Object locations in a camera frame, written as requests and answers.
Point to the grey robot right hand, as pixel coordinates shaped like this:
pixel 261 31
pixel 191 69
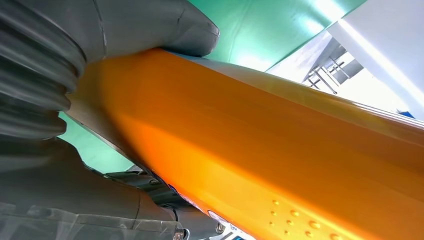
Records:
pixel 82 198

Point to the grey metal rack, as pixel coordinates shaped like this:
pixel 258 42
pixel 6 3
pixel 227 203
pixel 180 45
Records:
pixel 334 71

